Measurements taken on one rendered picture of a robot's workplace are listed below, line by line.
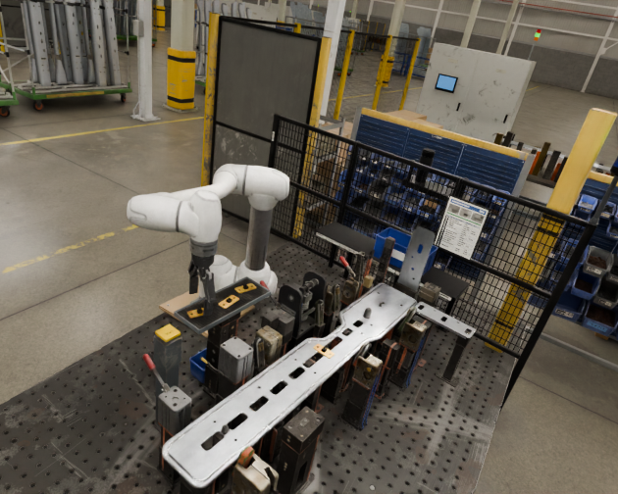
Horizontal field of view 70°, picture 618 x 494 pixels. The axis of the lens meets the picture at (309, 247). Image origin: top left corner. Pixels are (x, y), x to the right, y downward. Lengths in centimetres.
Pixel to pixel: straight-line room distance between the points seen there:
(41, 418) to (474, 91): 763
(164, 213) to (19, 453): 99
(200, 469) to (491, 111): 757
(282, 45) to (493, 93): 492
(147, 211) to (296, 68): 274
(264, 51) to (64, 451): 333
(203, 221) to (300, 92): 269
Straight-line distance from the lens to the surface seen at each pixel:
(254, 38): 425
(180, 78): 927
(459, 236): 248
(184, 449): 147
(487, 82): 831
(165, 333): 158
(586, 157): 231
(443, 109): 849
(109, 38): 953
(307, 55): 393
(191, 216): 141
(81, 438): 192
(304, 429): 150
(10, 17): 1411
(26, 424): 201
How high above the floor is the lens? 218
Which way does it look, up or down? 28 degrees down
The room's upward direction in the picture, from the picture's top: 10 degrees clockwise
